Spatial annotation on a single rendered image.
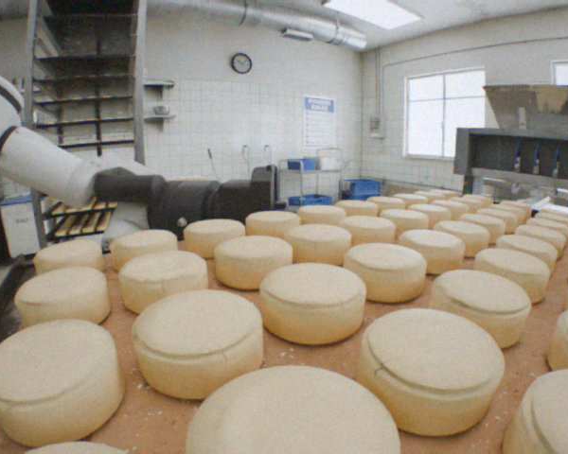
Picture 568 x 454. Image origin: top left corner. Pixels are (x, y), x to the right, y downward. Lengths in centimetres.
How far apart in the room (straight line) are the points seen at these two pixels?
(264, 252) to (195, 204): 18
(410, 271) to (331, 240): 6
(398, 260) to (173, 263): 13
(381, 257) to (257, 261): 7
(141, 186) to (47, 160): 14
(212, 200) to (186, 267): 21
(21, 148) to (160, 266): 32
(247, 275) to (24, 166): 34
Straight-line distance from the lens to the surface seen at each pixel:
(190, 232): 23
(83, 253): 21
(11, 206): 377
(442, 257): 21
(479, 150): 114
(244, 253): 18
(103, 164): 43
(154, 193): 37
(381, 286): 16
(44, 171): 43
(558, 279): 26
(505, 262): 20
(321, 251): 20
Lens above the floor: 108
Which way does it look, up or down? 15 degrees down
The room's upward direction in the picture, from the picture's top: straight up
